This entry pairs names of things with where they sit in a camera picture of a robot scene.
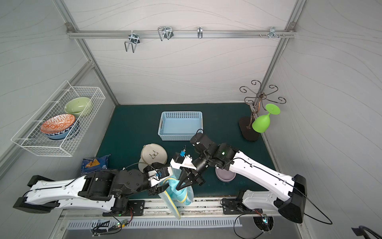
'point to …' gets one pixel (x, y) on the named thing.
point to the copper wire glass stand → (245, 126)
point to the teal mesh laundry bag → (173, 197)
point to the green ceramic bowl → (79, 106)
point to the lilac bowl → (225, 175)
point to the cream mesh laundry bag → (152, 153)
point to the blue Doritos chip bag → (91, 165)
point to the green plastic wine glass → (261, 124)
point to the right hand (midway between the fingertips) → (176, 186)
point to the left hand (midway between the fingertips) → (169, 173)
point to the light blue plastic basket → (180, 125)
